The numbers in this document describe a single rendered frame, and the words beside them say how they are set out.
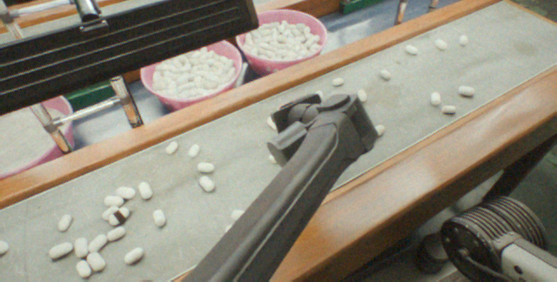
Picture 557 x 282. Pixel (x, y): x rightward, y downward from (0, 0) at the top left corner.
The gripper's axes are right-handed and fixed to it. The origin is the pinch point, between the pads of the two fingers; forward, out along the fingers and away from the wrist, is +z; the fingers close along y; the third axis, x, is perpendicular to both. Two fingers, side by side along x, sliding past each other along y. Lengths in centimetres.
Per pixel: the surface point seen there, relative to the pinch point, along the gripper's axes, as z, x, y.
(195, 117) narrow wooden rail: 15.7, -4.9, 13.9
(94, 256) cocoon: -0.5, 8.7, 41.5
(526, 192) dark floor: 29, 83, -109
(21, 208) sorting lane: 15, -1, 52
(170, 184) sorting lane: 7.4, 5.0, 25.3
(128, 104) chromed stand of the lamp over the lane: 15.4, -12.9, 26.2
